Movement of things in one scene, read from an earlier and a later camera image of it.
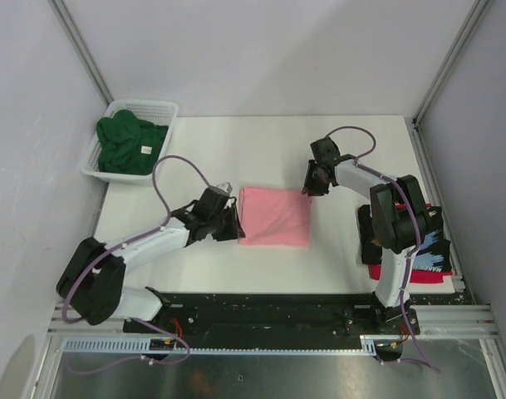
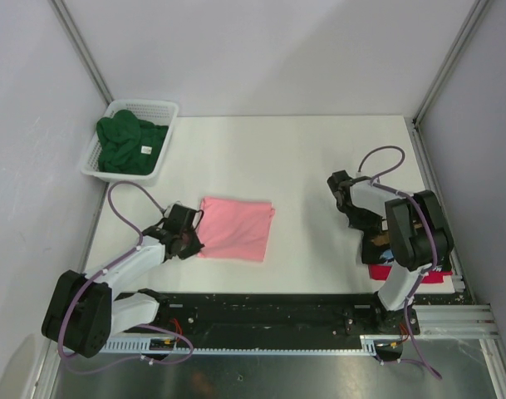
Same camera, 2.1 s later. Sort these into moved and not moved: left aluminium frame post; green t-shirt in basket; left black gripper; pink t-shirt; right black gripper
Moved: pink t-shirt; right black gripper; left black gripper
Not moved: green t-shirt in basket; left aluminium frame post
